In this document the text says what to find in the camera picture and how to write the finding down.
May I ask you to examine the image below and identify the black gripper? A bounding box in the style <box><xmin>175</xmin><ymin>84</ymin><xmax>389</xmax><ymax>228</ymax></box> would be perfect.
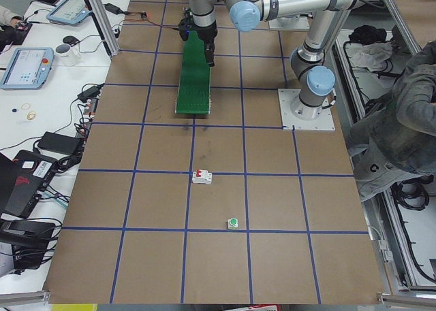
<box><xmin>178</xmin><ymin>14</ymin><xmax>218</xmax><ymax>67</ymax></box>

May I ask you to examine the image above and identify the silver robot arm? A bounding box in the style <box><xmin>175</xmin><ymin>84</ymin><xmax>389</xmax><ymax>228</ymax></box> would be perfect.
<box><xmin>290</xmin><ymin>10</ymin><xmax>349</xmax><ymax>120</ymax></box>
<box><xmin>178</xmin><ymin>0</ymin><xmax>370</xmax><ymax>67</ymax></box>

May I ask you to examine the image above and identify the green conveyor belt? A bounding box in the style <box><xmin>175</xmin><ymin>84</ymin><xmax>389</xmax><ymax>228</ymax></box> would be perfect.
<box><xmin>175</xmin><ymin>31</ymin><xmax>211</xmax><ymax>115</ymax></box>

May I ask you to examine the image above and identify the white red circuit breaker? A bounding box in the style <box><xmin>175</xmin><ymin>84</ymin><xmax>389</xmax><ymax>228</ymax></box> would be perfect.
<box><xmin>191</xmin><ymin>169</ymin><xmax>213</xmax><ymax>185</ymax></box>

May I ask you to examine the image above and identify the far teach pendant tablet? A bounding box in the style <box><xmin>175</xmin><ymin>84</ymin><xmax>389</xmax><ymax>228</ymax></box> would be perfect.
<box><xmin>46</xmin><ymin>0</ymin><xmax>91</xmax><ymax>26</ymax></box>

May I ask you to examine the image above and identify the teach pendant tablet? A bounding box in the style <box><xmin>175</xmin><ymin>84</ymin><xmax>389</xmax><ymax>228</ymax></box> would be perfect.
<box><xmin>1</xmin><ymin>48</ymin><xmax>55</xmax><ymax>90</ymax></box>
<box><xmin>46</xmin><ymin>0</ymin><xmax>91</xmax><ymax>26</ymax></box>

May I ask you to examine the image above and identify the white mug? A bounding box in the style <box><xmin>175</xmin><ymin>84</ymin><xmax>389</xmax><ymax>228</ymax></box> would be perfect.
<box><xmin>55</xmin><ymin>44</ymin><xmax>81</xmax><ymax>66</ymax></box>

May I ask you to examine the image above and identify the green push button box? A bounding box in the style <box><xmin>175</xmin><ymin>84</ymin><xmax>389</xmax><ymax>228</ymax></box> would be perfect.
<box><xmin>227</xmin><ymin>217</ymin><xmax>239</xmax><ymax>230</ymax></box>

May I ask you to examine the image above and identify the near teach pendant tablet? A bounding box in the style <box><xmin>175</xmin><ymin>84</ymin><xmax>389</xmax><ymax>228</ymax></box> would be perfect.
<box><xmin>1</xmin><ymin>48</ymin><xmax>55</xmax><ymax>90</ymax></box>

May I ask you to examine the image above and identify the black power adapter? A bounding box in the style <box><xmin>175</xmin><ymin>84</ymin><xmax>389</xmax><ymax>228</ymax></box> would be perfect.
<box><xmin>37</xmin><ymin>132</ymin><xmax>84</xmax><ymax>155</ymax></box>

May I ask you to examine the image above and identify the person in grey jacket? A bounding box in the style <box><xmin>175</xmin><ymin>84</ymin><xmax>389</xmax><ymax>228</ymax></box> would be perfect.
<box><xmin>345</xmin><ymin>42</ymin><xmax>435</xmax><ymax>201</ymax></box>

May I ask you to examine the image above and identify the black laptop with red logo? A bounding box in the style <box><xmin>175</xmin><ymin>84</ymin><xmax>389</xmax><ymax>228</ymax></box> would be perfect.
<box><xmin>1</xmin><ymin>150</ymin><xmax>59</xmax><ymax>218</ymax></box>

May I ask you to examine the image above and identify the red black conveyor wire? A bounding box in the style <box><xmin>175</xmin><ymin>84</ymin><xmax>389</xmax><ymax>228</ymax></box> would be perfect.
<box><xmin>122</xmin><ymin>12</ymin><xmax>181</xmax><ymax>31</ymax></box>

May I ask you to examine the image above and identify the aluminium frame post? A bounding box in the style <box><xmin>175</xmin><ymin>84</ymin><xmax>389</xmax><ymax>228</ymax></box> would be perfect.
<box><xmin>84</xmin><ymin>0</ymin><xmax>119</xmax><ymax>58</ymax></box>

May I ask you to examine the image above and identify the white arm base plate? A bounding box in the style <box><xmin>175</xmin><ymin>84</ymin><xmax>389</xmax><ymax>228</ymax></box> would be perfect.
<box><xmin>278</xmin><ymin>88</ymin><xmax>335</xmax><ymax>132</ymax></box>

